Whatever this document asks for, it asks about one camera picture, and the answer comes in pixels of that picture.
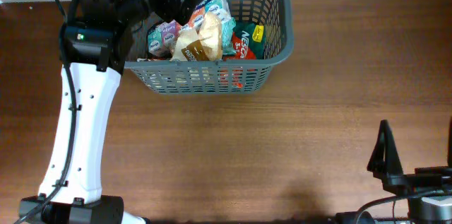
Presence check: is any blue Kleenex tissue pack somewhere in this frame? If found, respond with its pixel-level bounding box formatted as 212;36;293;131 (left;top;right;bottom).
147;0;236;58

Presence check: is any beige paper pouch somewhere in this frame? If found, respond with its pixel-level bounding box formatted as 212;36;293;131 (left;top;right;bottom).
198;12;222;61

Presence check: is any beige brown snack pouch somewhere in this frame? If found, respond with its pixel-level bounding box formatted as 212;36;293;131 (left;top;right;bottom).
171;29;209;61

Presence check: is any green Nescafe coffee bag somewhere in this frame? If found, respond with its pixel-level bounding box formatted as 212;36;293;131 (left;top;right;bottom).
232;22;266;59

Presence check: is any grey plastic shopping basket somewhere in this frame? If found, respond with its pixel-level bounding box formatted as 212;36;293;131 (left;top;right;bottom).
125;0;294;94

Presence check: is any orange spaghetti packet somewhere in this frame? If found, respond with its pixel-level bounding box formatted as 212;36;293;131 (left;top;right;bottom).
136;56;258;89

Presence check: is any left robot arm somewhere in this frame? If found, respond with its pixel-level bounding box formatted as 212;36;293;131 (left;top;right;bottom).
18;0;201;223

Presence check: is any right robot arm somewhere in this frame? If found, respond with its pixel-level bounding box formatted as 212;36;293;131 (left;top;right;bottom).
332;119;451;224

